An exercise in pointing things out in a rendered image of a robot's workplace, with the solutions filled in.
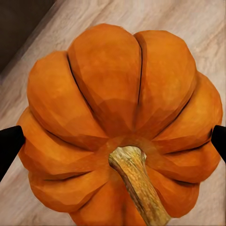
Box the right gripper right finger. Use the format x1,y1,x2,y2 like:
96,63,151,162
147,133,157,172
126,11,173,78
211,125,226,163

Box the pumpkin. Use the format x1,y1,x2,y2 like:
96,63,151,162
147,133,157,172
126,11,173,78
16,24,223,226

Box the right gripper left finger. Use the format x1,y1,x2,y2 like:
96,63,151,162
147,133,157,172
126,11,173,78
0,125,24,181

